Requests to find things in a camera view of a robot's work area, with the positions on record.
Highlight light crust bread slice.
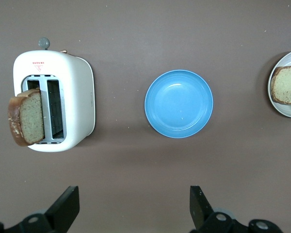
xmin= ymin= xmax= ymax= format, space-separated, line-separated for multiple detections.
xmin=271 ymin=66 xmax=291 ymax=105

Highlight beige plate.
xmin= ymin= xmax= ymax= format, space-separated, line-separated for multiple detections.
xmin=267 ymin=48 xmax=291 ymax=118

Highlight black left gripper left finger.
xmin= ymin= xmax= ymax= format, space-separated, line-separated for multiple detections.
xmin=0 ymin=185 xmax=80 ymax=233

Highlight white two-slot toaster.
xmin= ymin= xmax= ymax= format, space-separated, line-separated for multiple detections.
xmin=13 ymin=36 xmax=96 ymax=153

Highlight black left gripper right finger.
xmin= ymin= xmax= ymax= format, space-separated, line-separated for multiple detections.
xmin=190 ymin=185 xmax=285 ymax=233

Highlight dark crust bread slice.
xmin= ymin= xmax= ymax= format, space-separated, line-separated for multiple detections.
xmin=7 ymin=88 xmax=45 ymax=147

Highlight blue plate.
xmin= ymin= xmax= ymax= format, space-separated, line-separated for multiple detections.
xmin=145 ymin=69 xmax=214 ymax=139

